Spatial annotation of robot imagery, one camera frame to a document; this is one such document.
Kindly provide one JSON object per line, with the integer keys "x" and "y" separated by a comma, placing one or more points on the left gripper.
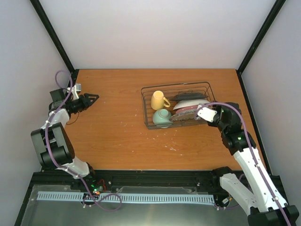
{"x": 88, "y": 103}

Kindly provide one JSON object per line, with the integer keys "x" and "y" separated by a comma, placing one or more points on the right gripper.
{"x": 217, "y": 107}

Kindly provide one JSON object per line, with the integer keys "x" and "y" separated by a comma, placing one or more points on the pink polka dot plate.
{"x": 187, "y": 110}

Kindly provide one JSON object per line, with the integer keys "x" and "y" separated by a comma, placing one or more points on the grey speckled plate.
{"x": 185, "y": 116}

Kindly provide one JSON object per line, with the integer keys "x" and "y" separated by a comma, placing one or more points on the white floral patterned plate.
{"x": 186, "y": 103}

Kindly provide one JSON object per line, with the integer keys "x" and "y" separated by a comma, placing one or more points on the striped brown dinner plate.
{"x": 189, "y": 96}

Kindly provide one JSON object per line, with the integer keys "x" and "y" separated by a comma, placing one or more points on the black wire dish rack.
{"x": 174, "y": 93}

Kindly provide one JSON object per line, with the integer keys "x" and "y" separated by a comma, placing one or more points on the light green ceramic bowl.
{"x": 161, "y": 118}

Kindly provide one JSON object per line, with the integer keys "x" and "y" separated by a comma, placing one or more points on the yellow ceramic mug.
{"x": 159, "y": 101}

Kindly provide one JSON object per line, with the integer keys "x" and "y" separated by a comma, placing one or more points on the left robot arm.
{"x": 51, "y": 142}

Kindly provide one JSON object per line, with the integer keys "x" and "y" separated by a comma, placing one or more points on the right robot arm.
{"x": 262, "y": 202}

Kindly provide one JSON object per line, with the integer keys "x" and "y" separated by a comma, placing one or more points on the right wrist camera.
{"x": 202, "y": 112}

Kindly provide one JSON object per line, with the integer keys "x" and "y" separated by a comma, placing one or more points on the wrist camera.
{"x": 202, "y": 112}
{"x": 75, "y": 91}

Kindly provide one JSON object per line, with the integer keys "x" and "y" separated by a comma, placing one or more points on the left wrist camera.
{"x": 75, "y": 91}

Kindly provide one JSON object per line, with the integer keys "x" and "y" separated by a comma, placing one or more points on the black aluminium frame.
{"x": 159, "y": 178}

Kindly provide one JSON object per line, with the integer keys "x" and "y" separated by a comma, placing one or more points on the light blue cable duct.
{"x": 203, "y": 199}

